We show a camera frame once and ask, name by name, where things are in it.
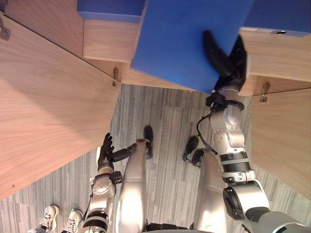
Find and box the silver robot leg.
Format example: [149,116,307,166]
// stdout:
[114,139,149,233]
[193,148,229,233]

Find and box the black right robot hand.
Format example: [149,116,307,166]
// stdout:
[202,30,249,92]

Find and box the silver door handle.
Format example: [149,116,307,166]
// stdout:
[0,23,11,41]

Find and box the wooden cabinet body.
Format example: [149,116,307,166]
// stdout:
[4,0,311,98]

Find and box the blue folder with white label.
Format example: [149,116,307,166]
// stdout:
[240,0,311,37]

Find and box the person's white shoe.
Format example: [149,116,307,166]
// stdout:
[61,209,85,233]
[27,204,60,233]

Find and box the dark right robot foot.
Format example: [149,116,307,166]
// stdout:
[182,135,205,167]

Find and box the silver right robot leg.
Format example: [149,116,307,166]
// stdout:
[193,148,229,233]

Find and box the brass door hinge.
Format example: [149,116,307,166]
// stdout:
[112,67,120,87]
[259,82,271,103]

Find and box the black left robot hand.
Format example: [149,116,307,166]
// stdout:
[96,132,137,170]

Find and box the grey robot torso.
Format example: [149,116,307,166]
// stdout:
[145,207,311,233]

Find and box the wide wooden cabinet door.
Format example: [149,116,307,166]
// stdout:
[0,13,122,201]

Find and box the dark robot foot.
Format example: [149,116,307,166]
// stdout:
[182,135,205,167]
[143,125,155,160]

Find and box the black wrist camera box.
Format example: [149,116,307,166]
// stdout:
[110,170,123,185]

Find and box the silver left robot leg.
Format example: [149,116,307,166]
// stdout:
[114,139,149,233]

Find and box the dark left robot foot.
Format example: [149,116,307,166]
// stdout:
[143,125,155,160]

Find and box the narrow wooden cabinet door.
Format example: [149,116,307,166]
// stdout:
[249,87,311,207]

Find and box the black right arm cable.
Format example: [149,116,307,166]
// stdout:
[196,110,219,156]

